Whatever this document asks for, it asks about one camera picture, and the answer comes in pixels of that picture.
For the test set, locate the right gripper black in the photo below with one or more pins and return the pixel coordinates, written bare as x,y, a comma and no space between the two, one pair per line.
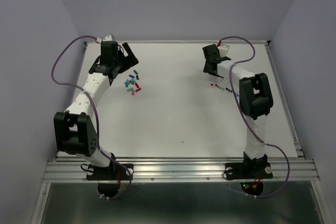
206,70

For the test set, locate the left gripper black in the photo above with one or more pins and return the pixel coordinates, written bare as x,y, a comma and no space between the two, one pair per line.
130,61

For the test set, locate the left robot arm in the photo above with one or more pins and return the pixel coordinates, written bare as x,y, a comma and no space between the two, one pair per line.
77,128

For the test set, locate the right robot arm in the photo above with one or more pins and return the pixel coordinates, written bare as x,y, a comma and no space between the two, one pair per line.
253,93

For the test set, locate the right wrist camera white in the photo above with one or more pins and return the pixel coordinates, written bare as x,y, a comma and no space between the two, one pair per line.
223,50

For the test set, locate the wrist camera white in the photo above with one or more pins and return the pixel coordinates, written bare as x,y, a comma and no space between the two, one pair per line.
223,50
106,38

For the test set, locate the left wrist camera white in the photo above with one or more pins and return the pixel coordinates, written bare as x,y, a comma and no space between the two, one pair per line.
106,38

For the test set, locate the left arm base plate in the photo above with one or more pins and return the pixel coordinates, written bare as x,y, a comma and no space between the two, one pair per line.
113,182

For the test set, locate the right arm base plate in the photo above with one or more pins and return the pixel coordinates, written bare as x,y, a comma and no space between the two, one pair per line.
251,177

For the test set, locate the aluminium frame rail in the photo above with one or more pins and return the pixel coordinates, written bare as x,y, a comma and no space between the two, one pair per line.
171,170

